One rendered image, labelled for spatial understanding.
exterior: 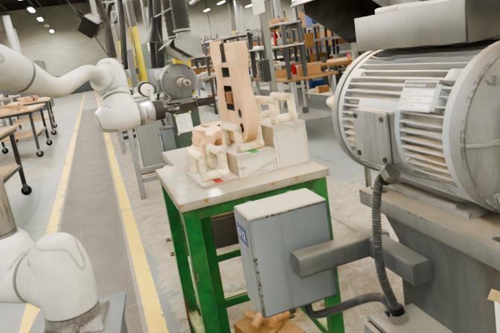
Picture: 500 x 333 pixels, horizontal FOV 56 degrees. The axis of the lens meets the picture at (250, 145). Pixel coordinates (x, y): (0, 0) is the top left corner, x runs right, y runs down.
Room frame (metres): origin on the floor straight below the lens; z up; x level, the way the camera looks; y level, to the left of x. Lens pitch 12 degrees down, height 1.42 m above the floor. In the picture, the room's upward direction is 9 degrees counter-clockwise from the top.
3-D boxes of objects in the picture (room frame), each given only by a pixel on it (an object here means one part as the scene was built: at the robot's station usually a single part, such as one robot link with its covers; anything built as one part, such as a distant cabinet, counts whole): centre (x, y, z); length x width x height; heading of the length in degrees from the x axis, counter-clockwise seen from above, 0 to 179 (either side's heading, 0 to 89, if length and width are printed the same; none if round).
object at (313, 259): (0.82, -0.14, 1.02); 0.19 x 0.04 x 0.04; 107
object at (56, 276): (1.29, 0.60, 0.87); 0.18 x 0.16 x 0.22; 70
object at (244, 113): (1.90, 0.03, 1.25); 0.35 x 0.04 x 0.40; 20
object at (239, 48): (1.78, -0.01, 1.40); 0.07 x 0.04 x 0.09; 20
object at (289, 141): (1.95, -0.12, 1.02); 0.27 x 0.15 x 0.17; 21
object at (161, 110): (1.81, 0.30, 1.23); 0.09 x 0.08 x 0.07; 110
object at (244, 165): (1.90, 0.03, 0.98); 0.27 x 0.16 x 0.09; 21
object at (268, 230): (0.81, -0.08, 0.99); 0.24 x 0.21 x 0.26; 17
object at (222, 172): (1.76, 0.15, 0.96); 0.11 x 0.03 x 0.03; 111
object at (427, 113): (0.79, -0.33, 1.25); 0.41 x 0.27 x 0.26; 17
